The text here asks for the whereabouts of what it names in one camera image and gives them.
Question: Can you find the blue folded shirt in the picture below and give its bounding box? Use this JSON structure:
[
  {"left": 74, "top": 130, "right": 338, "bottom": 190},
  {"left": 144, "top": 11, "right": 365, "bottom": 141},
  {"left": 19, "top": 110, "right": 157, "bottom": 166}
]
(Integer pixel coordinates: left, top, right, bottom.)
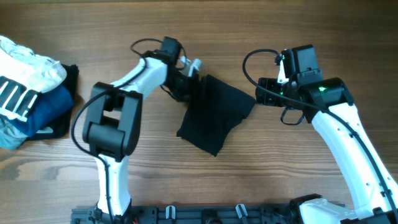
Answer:
[{"left": 8, "top": 85, "right": 75, "bottom": 138}]

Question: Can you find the black right camera cable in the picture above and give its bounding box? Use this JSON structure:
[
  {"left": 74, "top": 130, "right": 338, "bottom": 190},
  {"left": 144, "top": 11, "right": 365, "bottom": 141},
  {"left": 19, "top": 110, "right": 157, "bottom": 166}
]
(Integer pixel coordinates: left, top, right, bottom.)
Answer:
[{"left": 241, "top": 49, "right": 398, "bottom": 215}]

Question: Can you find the light blue folded garment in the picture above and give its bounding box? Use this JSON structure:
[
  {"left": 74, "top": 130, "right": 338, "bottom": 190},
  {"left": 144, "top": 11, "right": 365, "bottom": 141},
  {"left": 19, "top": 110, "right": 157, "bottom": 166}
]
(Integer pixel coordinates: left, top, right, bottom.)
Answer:
[{"left": 1, "top": 118, "right": 27, "bottom": 150}]

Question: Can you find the white folded shirt black print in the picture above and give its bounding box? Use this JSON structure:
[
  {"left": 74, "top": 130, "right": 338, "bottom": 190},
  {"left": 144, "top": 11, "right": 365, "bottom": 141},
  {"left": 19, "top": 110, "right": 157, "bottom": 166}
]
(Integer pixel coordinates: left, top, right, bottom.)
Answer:
[{"left": 1, "top": 36, "right": 67, "bottom": 122}]

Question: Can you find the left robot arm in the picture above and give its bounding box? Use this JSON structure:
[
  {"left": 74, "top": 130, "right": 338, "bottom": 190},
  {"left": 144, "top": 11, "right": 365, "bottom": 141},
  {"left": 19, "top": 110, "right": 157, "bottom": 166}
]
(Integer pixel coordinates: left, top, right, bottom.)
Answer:
[{"left": 71, "top": 37, "right": 202, "bottom": 223}]

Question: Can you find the black polo shirt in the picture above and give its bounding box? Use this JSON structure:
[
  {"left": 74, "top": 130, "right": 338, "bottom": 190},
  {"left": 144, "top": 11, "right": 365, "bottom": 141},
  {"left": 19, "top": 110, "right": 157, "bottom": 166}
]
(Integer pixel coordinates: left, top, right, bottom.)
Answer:
[{"left": 177, "top": 75, "right": 256, "bottom": 156}]

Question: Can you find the black folded garment in pile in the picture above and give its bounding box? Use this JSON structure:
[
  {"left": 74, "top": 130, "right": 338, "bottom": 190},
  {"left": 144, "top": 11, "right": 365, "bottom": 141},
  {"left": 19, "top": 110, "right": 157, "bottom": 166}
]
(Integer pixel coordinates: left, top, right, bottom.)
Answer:
[{"left": 27, "top": 64, "right": 79, "bottom": 141}]

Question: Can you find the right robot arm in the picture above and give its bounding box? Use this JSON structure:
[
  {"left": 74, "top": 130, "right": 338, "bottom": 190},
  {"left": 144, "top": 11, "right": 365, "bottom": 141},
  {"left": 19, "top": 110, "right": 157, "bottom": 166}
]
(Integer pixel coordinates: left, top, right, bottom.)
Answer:
[{"left": 255, "top": 45, "right": 397, "bottom": 223}]

